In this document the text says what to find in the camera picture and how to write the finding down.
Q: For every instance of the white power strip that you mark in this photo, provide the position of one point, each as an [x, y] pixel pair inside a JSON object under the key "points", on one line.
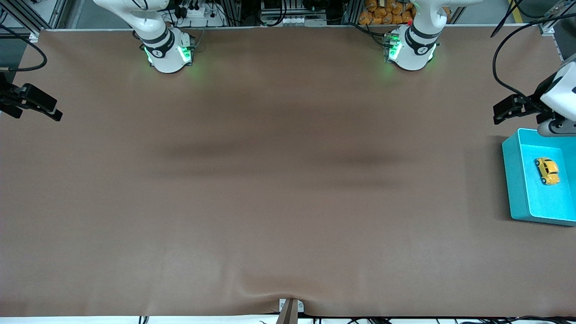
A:
{"points": [[198, 13]]}

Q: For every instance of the aluminium profile post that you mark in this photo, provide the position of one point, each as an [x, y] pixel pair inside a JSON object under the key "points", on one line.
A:
{"points": [[234, 11], [351, 11]]}

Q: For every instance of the aluminium profile frame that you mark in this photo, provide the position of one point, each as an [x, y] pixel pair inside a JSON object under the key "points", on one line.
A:
{"points": [[54, 11], [551, 24]]}

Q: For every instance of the teal plastic storage box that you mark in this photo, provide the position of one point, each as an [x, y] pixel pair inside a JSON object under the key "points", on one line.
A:
{"points": [[522, 193]]}

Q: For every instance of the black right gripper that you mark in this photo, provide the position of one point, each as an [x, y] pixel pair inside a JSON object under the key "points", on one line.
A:
{"points": [[5, 98]]}

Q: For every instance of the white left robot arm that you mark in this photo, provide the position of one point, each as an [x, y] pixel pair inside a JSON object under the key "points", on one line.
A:
{"points": [[418, 49]]}

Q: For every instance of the brown camera pole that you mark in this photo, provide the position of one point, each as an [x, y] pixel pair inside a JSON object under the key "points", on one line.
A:
{"points": [[288, 315]]}

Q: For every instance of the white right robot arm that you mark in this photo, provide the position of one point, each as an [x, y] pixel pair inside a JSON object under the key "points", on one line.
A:
{"points": [[166, 54]]}

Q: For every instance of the yellow beetle toy car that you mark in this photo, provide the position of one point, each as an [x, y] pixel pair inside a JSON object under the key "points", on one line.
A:
{"points": [[547, 171]]}

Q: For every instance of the brown table mat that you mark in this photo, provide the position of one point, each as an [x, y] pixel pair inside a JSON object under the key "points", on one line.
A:
{"points": [[288, 202]]}

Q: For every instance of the grey metal table bracket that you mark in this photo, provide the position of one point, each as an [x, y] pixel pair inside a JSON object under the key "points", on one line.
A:
{"points": [[300, 306]]}

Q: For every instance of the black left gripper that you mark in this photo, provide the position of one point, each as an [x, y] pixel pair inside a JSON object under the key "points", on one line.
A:
{"points": [[536, 101]]}

